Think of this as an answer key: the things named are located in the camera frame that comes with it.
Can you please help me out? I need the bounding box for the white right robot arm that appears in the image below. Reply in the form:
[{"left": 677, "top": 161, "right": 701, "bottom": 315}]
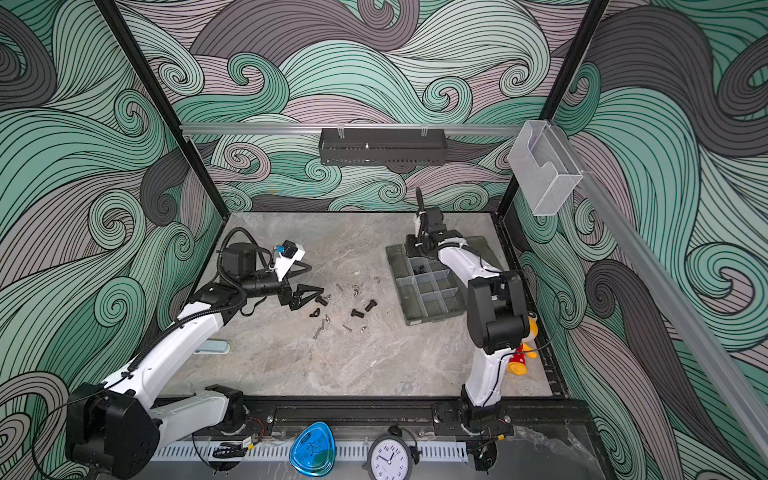
[{"left": 406, "top": 206, "right": 530, "bottom": 433}]

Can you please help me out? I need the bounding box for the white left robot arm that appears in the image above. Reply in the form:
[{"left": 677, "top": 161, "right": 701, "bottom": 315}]
[{"left": 65, "top": 235, "right": 311, "bottom": 479}]

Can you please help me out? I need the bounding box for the pale green small object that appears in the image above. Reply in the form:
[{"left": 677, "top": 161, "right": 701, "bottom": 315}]
[{"left": 194, "top": 339, "right": 231, "bottom": 355}]

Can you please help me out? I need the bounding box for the yellow red plush toy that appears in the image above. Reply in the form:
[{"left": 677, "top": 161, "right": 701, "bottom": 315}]
[{"left": 507, "top": 316, "right": 538, "bottom": 376}]

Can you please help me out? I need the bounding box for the small analog alarm clock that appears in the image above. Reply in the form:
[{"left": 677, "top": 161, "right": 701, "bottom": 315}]
[{"left": 363, "top": 425, "right": 421, "bottom": 480}]

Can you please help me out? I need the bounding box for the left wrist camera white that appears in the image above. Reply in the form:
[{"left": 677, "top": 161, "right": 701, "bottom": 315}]
[{"left": 272, "top": 240, "right": 305, "bottom": 281}]

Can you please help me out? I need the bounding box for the black wall shelf tray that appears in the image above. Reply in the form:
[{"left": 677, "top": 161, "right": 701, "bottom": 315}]
[{"left": 318, "top": 128, "right": 448, "bottom": 168}]

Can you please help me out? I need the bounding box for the clear acrylic wall holder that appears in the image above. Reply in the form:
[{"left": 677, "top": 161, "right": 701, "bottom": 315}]
[{"left": 508, "top": 120, "right": 583, "bottom": 217}]

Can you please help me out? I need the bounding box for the white slotted cable duct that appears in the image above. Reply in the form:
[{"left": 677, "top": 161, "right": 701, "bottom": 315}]
[{"left": 152, "top": 439, "right": 470, "bottom": 464}]

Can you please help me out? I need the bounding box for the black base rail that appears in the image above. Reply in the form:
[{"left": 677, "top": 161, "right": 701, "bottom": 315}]
[{"left": 233, "top": 396, "right": 597, "bottom": 439}]

